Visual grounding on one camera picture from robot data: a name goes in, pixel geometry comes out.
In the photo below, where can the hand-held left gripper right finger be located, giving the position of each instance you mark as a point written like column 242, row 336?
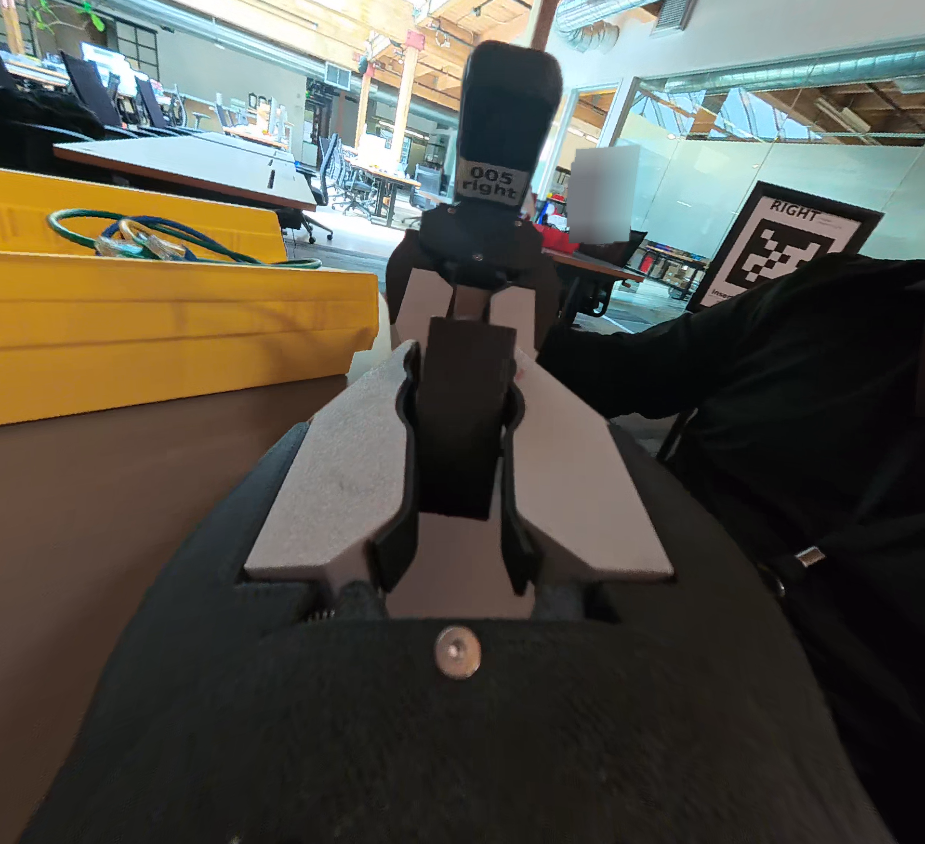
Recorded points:
column 585, row 490

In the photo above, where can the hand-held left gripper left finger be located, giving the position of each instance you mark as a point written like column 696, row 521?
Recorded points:
column 332, row 490

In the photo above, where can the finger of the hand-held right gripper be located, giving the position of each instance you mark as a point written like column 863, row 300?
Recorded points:
column 426, row 295
column 517, row 309

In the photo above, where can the black network switch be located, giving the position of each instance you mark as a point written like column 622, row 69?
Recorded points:
column 462, row 425

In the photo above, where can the yellow plastic bin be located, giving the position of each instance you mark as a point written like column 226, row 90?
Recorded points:
column 181, row 331

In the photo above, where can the person's right forearm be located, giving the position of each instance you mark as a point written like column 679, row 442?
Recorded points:
column 650, row 367

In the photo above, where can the person's right hand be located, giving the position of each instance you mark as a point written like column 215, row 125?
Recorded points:
column 399, row 273

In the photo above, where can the red plastic bin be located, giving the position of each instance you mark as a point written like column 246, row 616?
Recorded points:
column 560, row 237

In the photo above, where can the white office desk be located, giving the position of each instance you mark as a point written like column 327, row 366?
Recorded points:
column 202, row 165

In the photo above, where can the black framed marker sign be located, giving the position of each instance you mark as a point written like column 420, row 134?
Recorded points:
column 788, row 244

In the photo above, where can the black office chair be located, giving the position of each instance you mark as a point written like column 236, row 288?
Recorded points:
column 90, row 89

